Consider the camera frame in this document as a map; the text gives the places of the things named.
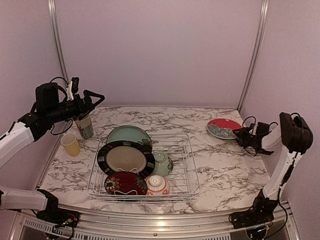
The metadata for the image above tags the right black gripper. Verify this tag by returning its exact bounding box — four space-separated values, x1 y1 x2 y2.
232 126 258 149

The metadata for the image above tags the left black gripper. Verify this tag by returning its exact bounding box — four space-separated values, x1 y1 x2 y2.
46 89 105 124

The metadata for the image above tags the floral ceramic tumbler cup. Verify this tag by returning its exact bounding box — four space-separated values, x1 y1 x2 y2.
75 114 94 140

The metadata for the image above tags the red plate with teal flower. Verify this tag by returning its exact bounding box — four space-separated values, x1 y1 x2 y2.
206 118 242 140

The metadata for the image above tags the yellow mug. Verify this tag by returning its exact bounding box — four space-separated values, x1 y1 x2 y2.
60 133 80 157

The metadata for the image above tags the light teal plate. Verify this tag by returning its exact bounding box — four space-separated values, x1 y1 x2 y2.
107 125 153 152

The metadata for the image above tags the black rimmed grey plate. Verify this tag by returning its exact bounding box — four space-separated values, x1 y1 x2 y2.
96 141 155 178

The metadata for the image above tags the dark red floral plate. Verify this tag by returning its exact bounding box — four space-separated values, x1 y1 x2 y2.
104 171 148 196

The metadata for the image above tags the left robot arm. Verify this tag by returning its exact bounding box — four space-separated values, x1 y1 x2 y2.
0 78 105 223

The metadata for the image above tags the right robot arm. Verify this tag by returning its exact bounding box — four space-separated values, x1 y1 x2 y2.
232 112 313 224

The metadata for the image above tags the pale green ceramic bowl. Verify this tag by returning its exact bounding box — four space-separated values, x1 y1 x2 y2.
152 151 174 177

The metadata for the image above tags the white and pink bowl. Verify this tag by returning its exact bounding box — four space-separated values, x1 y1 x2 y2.
145 175 170 196

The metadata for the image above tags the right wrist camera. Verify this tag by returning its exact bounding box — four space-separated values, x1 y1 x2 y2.
249 121 271 136

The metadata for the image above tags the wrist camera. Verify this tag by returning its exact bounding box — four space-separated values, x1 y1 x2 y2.
249 121 271 136
66 77 80 101

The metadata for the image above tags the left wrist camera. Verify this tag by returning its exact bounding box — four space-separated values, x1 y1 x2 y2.
66 77 80 101

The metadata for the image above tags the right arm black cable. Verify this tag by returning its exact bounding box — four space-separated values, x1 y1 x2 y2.
241 112 305 157

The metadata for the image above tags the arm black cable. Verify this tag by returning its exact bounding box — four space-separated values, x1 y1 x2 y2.
49 76 76 136
241 112 305 157

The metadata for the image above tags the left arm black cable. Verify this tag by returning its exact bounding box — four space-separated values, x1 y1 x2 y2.
49 76 76 136

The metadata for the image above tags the white wire dish rack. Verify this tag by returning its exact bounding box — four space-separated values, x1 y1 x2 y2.
86 133 201 204

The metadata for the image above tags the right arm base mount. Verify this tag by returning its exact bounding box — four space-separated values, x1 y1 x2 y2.
228 209 274 229

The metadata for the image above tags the left aluminium frame post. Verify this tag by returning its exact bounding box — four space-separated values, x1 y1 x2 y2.
48 0 69 82

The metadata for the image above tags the aluminium frame post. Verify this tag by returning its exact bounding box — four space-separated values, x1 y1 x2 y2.
48 0 69 82
237 0 270 113

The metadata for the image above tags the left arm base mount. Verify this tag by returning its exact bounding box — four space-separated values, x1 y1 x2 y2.
36 208 80 228

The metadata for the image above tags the aluminium front frame rail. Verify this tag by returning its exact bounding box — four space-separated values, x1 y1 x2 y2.
9 202 301 240

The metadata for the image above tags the right aluminium frame post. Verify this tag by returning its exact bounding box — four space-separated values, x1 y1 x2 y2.
237 0 270 113

